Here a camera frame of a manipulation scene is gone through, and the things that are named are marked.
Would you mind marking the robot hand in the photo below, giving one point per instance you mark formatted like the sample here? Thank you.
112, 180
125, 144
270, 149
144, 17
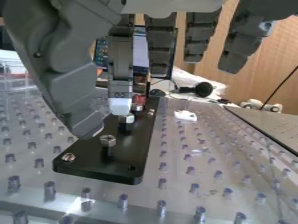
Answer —
67, 66

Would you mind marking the large silver nut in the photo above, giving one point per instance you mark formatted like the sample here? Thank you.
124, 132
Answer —
137, 107

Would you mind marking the medium silver nut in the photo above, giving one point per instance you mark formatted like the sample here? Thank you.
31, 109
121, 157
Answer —
127, 118

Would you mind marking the small silver nut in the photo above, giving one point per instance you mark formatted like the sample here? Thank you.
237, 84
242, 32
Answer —
107, 140

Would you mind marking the clear box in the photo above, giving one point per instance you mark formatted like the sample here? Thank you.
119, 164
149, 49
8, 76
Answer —
13, 71

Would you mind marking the computer screen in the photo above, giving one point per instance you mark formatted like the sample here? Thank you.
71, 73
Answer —
140, 50

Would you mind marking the computer mouse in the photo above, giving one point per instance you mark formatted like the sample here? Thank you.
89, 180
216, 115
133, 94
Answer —
157, 92

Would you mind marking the silver screw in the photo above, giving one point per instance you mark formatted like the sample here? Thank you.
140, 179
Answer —
151, 112
68, 156

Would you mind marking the white foam sheet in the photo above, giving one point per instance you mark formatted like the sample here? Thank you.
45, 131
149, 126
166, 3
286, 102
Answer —
190, 78

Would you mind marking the black plate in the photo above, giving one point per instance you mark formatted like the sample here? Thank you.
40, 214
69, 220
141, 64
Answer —
120, 160

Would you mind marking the small white jointed device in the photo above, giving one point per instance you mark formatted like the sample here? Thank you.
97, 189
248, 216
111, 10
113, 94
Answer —
252, 103

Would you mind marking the small white square bracket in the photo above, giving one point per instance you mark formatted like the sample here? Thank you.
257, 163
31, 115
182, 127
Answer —
185, 115

